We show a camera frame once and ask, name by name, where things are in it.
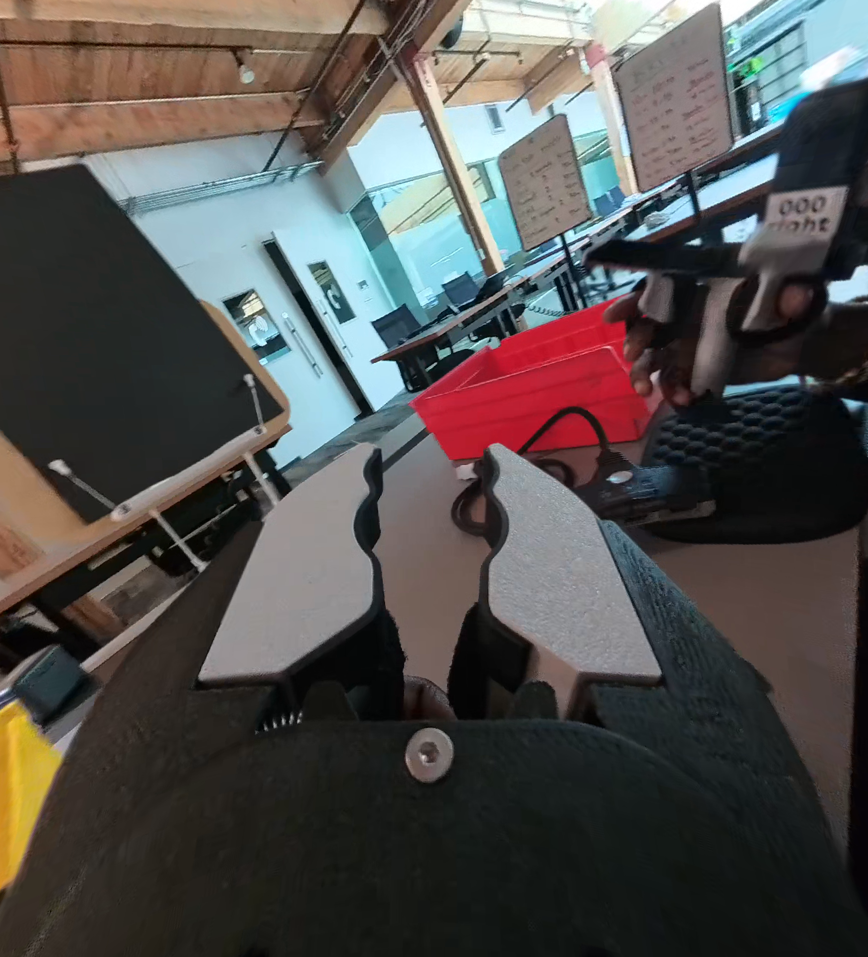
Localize red plastic bin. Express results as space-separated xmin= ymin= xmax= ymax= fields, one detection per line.
xmin=492 ymin=299 xmax=631 ymax=361
xmin=408 ymin=344 xmax=661 ymax=462

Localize black adapter cable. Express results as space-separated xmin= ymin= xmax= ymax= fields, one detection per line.
xmin=451 ymin=406 xmax=633 ymax=537

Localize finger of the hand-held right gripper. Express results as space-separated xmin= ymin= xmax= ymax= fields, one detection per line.
xmin=583 ymin=239 xmax=743 ymax=280

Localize black board with wooden edge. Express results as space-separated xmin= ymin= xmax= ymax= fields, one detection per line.
xmin=0 ymin=163 xmax=293 ymax=631

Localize small handwritten whiteboard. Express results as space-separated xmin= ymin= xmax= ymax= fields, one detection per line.
xmin=612 ymin=2 xmax=735 ymax=194

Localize dark door window with logo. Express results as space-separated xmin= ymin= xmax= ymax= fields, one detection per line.
xmin=306 ymin=260 xmax=357 ymax=327

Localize black and silver square adapter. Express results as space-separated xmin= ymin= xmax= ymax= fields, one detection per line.
xmin=579 ymin=462 xmax=717 ymax=522

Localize metal door handle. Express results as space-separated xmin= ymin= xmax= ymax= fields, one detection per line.
xmin=283 ymin=313 xmax=324 ymax=380

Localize grey power adapter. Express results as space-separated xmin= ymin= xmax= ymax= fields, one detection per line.
xmin=0 ymin=645 xmax=93 ymax=725

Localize whiteboard with ruled table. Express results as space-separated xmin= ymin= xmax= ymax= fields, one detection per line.
xmin=497 ymin=112 xmax=593 ymax=253

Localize hanging metal rod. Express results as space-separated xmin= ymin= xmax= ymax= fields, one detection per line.
xmin=0 ymin=0 xmax=22 ymax=174

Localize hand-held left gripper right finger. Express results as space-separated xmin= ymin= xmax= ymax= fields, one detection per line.
xmin=449 ymin=445 xmax=664 ymax=720

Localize person's right hand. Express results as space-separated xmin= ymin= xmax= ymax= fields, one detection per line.
xmin=600 ymin=283 xmax=857 ymax=410

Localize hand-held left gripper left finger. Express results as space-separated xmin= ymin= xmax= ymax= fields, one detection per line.
xmin=197 ymin=443 xmax=407 ymax=720

